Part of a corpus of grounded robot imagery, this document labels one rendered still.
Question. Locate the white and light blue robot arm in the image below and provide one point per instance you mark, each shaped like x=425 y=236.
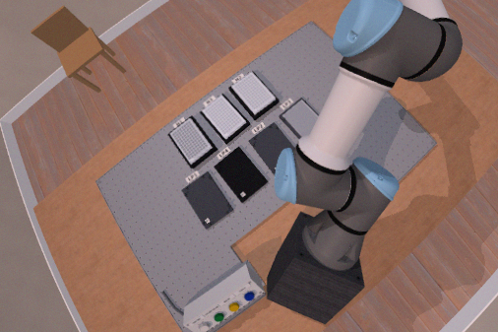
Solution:
x=379 y=40

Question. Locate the white button panel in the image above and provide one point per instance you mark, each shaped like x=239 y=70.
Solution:
x=222 y=299

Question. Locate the white label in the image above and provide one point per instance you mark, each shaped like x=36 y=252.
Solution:
x=209 y=100
x=223 y=153
x=192 y=176
x=237 y=78
x=178 y=122
x=286 y=104
x=258 y=128

